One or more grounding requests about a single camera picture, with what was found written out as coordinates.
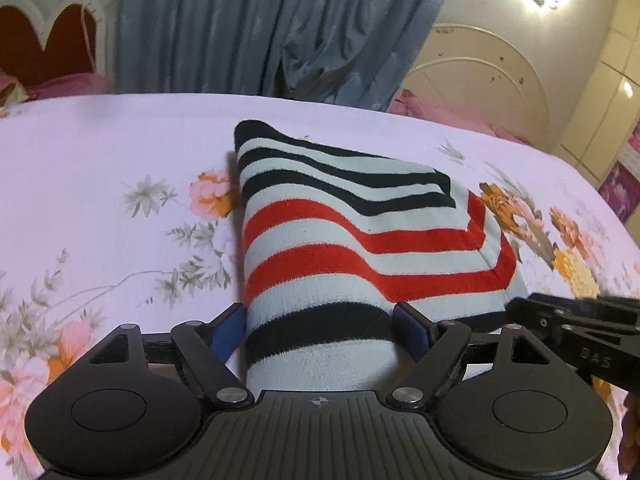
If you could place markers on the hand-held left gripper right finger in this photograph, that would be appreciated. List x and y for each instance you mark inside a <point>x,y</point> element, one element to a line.
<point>412,330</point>

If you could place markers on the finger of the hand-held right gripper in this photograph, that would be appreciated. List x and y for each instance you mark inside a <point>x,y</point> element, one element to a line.
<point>555,301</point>
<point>535,316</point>

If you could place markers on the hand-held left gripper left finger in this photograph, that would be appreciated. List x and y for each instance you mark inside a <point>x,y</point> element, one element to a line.
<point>227,332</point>

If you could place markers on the red black white striped shirt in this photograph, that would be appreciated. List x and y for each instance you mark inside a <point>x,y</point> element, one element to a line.
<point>350,240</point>

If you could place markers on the person's right forearm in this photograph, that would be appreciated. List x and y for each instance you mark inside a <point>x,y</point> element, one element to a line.
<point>631,435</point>

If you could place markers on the pink floral bed sheet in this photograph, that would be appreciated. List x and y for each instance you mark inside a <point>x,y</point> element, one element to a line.
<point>125,160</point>

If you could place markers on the pink blanket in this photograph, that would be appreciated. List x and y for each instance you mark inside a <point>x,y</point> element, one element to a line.
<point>450,115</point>

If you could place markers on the cream wardrobe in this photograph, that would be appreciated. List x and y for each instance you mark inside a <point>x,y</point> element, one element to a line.
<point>605,90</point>

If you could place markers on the white arched headboard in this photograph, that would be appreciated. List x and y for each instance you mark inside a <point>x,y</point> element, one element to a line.
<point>480,70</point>

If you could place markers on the magenta pillow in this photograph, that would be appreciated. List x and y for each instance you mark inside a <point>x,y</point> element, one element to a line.
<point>70,85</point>

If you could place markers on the grey blue curtain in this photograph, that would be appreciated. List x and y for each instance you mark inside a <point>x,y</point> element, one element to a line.
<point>280,30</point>

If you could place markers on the floral pillow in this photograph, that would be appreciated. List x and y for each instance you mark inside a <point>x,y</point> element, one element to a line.
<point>11,92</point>

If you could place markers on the white headboard with red panels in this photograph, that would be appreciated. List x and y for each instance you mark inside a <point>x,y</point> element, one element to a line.
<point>55,40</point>

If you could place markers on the purple wall poster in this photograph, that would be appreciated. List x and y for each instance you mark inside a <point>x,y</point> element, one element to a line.
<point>622,180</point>

